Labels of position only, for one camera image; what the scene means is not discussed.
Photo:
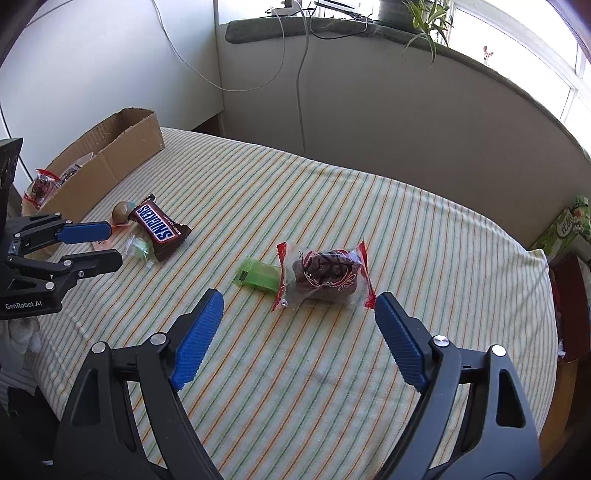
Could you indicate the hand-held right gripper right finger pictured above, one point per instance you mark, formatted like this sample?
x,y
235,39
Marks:
x,y
399,341

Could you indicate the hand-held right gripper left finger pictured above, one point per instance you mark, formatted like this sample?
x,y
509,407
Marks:
x,y
198,341

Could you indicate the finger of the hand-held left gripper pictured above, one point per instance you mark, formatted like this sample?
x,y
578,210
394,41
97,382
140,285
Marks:
x,y
99,261
85,232

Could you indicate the brown pastry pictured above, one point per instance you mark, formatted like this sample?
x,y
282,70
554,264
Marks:
x,y
40,187
323,277

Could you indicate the clear snack packet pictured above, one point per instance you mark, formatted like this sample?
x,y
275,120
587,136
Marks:
x,y
71,170

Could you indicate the cardboard box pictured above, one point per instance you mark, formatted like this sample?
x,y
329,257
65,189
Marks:
x,y
115,161

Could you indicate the brown foil chocolate ball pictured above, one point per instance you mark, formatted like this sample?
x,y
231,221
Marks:
x,y
121,212

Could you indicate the light green wrapped candy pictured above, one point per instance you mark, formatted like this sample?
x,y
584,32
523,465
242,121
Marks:
x,y
141,249

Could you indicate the brown chocolate bar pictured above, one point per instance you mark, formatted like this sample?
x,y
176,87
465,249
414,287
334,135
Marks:
x,y
157,226

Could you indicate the green plastic packet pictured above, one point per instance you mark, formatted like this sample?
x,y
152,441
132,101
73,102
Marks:
x,y
254,273

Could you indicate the dark red open box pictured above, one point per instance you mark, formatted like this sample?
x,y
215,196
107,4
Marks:
x,y
570,300

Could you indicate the green paper bag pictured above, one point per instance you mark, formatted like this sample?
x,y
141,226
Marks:
x,y
563,230

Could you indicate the grey windowsill cloth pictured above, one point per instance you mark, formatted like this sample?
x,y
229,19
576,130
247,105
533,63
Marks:
x,y
258,30

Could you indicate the small red white figurine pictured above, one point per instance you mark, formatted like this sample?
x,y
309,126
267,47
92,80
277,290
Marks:
x,y
487,54

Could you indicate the white power strip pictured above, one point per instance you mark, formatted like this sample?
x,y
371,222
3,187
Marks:
x,y
291,7

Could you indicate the potted spider plant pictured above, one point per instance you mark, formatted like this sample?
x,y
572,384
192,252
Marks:
x,y
429,18

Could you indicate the white round device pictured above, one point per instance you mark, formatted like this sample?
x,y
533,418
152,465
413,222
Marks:
x,y
337,4

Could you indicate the white window frame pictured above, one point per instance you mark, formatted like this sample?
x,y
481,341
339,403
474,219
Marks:
x,y
572,94

